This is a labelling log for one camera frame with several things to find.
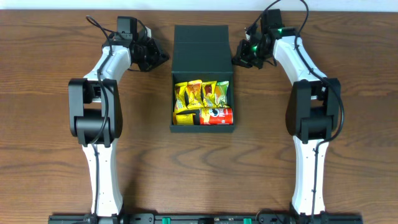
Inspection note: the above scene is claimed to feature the green snack packet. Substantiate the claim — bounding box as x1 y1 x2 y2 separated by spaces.
215 81 229 108

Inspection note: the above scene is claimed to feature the yellow candy packet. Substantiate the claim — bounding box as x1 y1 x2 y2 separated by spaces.
174 82 188 113
201 81 217 108
186 80 204 110

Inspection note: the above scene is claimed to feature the yellow biscuit packet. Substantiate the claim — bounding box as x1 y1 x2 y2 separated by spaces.
173 113 195 126

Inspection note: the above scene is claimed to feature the red Pringles can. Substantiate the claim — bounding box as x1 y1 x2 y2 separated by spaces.
200 108 233 125

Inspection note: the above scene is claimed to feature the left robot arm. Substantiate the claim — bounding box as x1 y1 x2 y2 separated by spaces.
68 16 169 223

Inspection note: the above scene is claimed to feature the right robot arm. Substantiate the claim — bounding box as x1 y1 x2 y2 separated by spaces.
232 8 344 217

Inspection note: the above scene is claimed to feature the black open gift box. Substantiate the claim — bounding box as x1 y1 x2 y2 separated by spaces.
169 24 236 134

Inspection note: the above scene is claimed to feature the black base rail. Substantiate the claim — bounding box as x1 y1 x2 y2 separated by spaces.
47 213 363 224

